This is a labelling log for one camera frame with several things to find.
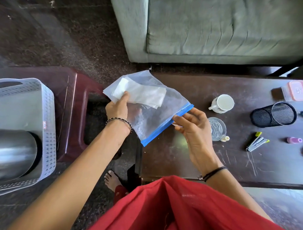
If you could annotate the white perforated plastic basket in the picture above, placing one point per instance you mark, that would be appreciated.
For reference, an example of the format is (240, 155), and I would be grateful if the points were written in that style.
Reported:
(48, 113)

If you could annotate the person's right thumb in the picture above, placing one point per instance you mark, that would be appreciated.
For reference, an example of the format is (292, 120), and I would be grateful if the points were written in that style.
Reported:
(200, 113)

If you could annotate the clear drinking glass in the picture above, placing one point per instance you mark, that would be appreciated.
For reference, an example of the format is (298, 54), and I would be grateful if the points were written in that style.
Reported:
(217, 129)

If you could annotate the black thread wristband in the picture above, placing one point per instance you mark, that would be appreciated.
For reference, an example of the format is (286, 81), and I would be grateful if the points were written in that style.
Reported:
(214, 172)

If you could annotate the person's right forearm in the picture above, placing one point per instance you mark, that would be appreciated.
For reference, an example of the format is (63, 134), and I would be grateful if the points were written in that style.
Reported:
(236, 196)

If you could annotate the person's left foot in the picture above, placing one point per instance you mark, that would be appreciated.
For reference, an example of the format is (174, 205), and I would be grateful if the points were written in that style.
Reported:
(113, 180)

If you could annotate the red garment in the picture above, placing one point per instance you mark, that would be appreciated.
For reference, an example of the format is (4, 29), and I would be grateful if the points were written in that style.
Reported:
(180, 206)

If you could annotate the clear container pink lid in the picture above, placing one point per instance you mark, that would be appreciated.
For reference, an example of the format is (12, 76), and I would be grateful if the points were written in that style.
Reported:
(294, 91)

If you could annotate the white ceramic cup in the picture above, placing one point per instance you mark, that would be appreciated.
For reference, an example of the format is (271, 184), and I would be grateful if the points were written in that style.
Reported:
(223, 103)

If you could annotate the green fabric sofa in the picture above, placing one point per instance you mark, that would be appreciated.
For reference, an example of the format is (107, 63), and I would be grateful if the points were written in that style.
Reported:
(213, 28)

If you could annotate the small pink bottle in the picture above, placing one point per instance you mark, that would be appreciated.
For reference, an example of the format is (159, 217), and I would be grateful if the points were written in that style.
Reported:
(293, 140)

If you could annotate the person's right hand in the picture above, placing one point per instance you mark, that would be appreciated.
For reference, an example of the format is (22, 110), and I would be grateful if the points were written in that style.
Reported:
(197, 139)

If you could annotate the black mesh pen holder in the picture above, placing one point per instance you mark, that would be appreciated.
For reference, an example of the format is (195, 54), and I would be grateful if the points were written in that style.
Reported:
(272, 116)

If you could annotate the maroon plastic stool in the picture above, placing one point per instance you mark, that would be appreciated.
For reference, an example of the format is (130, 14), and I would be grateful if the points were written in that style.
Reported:
(75, 106)

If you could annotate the person's left thumb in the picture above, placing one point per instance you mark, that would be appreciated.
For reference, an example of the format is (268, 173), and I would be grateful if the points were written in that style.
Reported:
(123, 98)

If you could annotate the person's left forearm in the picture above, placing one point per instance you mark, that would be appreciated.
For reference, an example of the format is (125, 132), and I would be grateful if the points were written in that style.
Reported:
(71, 180)

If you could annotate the silver stapler yellow tips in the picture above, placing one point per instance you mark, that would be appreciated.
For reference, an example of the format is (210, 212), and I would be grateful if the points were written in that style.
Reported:
(256, 143)

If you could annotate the white folded paper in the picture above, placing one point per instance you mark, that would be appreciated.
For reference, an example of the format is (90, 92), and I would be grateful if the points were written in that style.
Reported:
(142, 93)

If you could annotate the steel container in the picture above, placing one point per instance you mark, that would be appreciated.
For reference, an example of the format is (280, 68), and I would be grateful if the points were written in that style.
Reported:
(16, 151)

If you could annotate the person's left hand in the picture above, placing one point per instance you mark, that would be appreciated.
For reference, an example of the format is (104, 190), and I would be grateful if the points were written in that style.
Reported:
(117, 109)

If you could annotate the clear zip bag blue seal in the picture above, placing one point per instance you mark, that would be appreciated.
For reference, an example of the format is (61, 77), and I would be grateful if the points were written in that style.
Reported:
(161, 111)

